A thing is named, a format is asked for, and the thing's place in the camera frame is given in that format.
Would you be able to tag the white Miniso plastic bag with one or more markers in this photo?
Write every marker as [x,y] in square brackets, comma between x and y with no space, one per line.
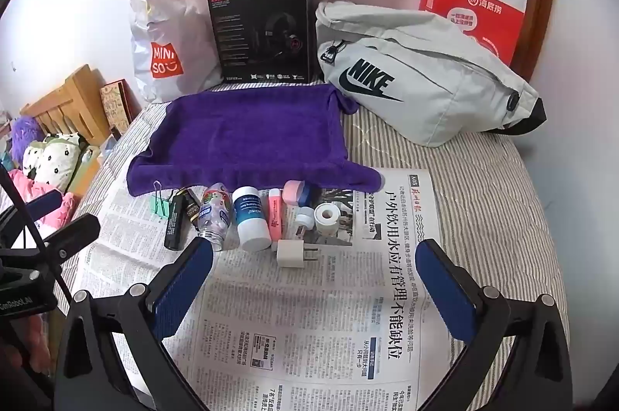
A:
[173,49]

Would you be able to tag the newspaper sheet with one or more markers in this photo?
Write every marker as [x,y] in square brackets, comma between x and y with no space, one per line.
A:
[354,330]

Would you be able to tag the teal binder clip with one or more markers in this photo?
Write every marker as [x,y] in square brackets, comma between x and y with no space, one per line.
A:
[160,206]

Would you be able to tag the black tube with script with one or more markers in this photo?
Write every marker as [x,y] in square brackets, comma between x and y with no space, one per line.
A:
[175,221]

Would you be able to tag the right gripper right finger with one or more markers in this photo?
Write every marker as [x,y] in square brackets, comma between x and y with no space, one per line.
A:
[537,374]

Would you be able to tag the purple towel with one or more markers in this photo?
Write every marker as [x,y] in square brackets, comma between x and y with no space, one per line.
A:
[261,137]

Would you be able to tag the small white round jar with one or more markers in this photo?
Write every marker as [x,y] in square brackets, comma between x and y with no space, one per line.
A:
[304,221]

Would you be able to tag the red paper shopping bag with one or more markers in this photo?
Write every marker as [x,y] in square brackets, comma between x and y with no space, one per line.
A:
[494,24]

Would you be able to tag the black gold tube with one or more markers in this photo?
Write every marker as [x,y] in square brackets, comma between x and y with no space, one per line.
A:
[193,207]

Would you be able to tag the pink highlighter pen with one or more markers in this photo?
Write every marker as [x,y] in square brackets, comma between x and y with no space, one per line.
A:
[275,214]

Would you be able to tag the grey Nike waist bag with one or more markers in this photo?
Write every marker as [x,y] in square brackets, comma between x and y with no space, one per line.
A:
[421,74]

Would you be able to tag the white USB charger plug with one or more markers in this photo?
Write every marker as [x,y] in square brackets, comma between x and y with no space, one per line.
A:
[293,254]

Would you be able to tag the pink patterned cloth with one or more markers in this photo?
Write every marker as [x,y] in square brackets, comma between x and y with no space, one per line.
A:
[30,189]

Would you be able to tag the small clear plastic bottle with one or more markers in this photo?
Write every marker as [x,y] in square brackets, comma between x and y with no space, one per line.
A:
[214,216]

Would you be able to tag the white tape roll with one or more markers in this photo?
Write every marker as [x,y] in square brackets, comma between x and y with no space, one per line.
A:
[327,219]

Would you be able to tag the pink and blue jar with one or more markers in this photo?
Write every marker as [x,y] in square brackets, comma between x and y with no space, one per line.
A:
[298,193]

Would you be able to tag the blue white bottle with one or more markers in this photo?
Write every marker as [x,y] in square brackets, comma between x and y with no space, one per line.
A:
[252,227]

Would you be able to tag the black headset box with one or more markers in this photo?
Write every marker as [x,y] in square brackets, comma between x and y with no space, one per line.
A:
[262,40]

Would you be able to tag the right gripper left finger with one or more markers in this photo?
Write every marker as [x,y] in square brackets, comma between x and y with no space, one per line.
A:
[90,374]

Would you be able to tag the purple plush toy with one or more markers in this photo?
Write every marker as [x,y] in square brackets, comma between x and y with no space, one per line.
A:
[25,130]

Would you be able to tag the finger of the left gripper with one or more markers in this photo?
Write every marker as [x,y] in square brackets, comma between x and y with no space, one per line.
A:
[75,236]
[44,204]

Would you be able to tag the white dotted plush toy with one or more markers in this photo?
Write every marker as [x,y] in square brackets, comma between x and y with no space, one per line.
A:
[53,161]

